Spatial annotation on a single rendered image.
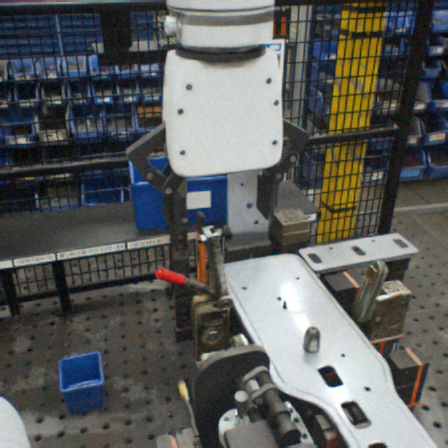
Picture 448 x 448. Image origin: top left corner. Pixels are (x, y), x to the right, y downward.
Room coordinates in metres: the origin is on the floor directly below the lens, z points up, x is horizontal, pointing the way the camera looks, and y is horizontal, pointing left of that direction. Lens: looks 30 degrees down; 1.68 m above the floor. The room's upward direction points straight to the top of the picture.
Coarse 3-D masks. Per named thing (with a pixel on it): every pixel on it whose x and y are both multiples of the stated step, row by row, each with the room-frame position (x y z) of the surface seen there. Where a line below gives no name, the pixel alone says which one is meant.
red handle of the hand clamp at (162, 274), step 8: (160, 272) 0.77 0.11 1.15; (168, 272) 0.77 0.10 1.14; (168, 280) 0.77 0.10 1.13; (176, 280) 0.77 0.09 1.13; (184, 280) 0.78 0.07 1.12; (192, 280) 0.80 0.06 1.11; (192, 288) 0.78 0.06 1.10; (200, 288) 0.79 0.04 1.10; (208, 288) 0.80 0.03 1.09; (216, 296) 0.80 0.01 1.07
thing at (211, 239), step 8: (208, 232) 0.80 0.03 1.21; (216, 232) 0.80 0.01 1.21; (224, 232) 0.81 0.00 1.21; (200, 240) 0.79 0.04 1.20; (208, 240) 0.78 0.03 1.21; (216, 240) 0.79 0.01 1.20; (208, 248) 0.79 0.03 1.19; (216, 248) 0.79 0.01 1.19; (208, 256) 0.81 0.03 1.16; (216, 256) 0.79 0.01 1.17; (216, 264) 0.79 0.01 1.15; (216, 272) 0.79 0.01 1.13; (224, 272) 0.79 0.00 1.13; (216, 280) 0.79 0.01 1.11; (224, 280) 0.79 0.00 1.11; (216, 288) 0.79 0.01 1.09; (224, 288) 0.79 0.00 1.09
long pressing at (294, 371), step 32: (288, 256) 1.05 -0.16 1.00; (256, 288) 0.92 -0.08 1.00; (288, 288) 0.92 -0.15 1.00; (320, 288) 0.92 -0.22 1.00; (256, 320) 0.81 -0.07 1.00; (288, 320) 0.81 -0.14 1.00; (320, 320) 0.81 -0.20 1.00; (288, 352) 0.72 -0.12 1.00; (320, 352) 0.72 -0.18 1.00; (352, 352) 0.72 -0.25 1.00; (288, 384) 0.64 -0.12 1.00; (320, 384) 0.64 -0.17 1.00; (352, 384) 0.64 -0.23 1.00; (384, 384) 0.64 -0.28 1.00; (384, 416) 0.57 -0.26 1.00
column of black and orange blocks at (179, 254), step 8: (184, 184) 1.08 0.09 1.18; (184, 192) 1.08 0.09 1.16; (184, 200) 1.08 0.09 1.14; (184, 208) 1.08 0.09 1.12; (184, 216) 1.08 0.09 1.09; (184, 224) 1.08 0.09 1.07; (184, 232) 1.08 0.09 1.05; (176, 240) 1.08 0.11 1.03; (184, 240) 1.08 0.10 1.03; (176, 248) 1.08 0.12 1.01; (184, 248) 1.08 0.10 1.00; (176, 256) 1.08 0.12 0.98; (184, 256) 1.08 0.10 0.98; (176, 264) 1.08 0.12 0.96; (184, 264) 1.08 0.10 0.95; (176, 272) 1.08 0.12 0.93; (184, 272) 1.08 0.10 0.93; (176, 288) 1.07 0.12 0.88; (184, 288) 1.08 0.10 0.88; (176, 296) 1.08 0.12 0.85; (184, 296) 1.08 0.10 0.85; (176, 304) 1.08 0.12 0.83; (184, 304) 1.08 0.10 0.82; (176, 312) 1.08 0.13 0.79; (184, 312) 1.08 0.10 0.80; (176, 320) 1.10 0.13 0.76; (184, 320) 1.08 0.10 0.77; (176, 328) 1.08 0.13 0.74; (184, 328) 1.08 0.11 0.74; (176, 336) 1.07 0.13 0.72; (184, 336) 1.08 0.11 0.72
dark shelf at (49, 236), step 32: (288, 192) 1.35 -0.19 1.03; (0, 224) 1.16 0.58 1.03; (32, 224) 1.16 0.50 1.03; (64, 224) 1.16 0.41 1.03; (96, 224) 1.16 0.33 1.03; (128, 224) 1.16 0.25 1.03; (224, 224) 1.16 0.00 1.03; (0, 256) 1.00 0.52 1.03; (32, 256) 1.01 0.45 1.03; (64, 256) 1.03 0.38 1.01
